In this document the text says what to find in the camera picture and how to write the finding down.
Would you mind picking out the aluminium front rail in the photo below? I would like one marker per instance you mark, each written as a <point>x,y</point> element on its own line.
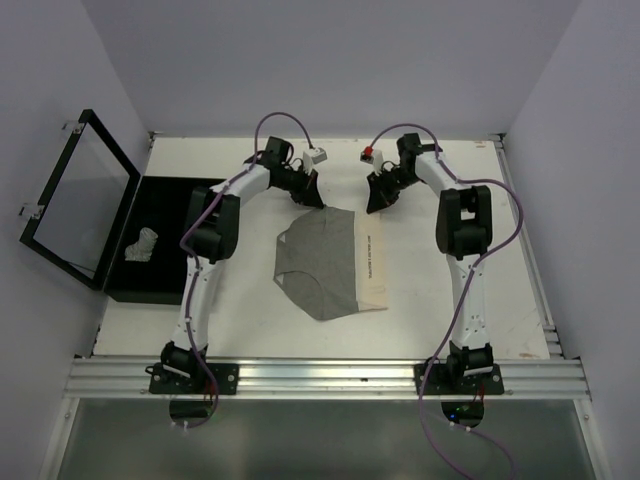
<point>300,379</point>

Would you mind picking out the grey striped underwear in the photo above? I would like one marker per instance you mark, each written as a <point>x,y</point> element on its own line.
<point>141,251</point>

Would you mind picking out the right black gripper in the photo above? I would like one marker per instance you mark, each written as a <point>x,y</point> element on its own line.
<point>380,196</point>

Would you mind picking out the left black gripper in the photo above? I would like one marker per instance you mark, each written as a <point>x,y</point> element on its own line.
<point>311,196</point>

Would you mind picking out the grey and cream sock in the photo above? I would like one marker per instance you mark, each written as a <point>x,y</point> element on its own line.
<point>331,263</point>

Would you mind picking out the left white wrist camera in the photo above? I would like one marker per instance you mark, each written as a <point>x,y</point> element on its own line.
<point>314,156</point>

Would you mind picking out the aluminium right side rail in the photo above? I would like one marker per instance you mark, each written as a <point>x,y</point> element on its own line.
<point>547,323</point>

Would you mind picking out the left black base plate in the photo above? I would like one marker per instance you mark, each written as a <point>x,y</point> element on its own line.
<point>227,377</point>

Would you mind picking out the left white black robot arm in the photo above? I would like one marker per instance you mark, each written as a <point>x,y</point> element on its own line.
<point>211,238</point>

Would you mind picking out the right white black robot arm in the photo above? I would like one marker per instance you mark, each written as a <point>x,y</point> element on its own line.
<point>464,232</point>

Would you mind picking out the aluminium rail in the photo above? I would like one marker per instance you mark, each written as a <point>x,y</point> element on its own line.
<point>547,323</point>
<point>300,379</point>

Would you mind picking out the black open storage case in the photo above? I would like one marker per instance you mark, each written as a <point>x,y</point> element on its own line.
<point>94,205</point>

